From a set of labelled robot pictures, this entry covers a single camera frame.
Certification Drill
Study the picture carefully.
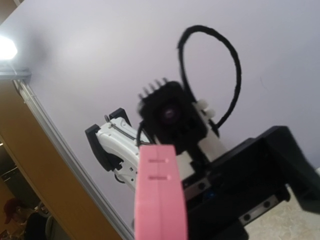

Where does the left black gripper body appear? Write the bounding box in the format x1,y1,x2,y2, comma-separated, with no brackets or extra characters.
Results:
182,138,290,240

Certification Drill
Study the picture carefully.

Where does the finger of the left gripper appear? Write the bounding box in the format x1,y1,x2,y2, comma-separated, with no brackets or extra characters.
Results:
262,126,320,214

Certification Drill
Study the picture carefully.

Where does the pink square adapter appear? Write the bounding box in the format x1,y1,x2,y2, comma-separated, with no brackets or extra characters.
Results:
134,144,188,240

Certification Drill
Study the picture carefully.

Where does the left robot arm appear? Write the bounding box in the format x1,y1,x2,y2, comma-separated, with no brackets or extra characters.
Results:
85,109,320,240

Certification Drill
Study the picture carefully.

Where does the person with red cap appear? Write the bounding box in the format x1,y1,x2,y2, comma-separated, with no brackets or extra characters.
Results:
3,198,47,240

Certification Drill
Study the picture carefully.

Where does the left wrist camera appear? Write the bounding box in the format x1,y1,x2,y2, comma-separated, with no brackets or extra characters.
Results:
136,77,222,176

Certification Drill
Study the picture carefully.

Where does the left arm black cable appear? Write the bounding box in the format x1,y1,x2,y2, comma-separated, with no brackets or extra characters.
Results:
176,24,243,128

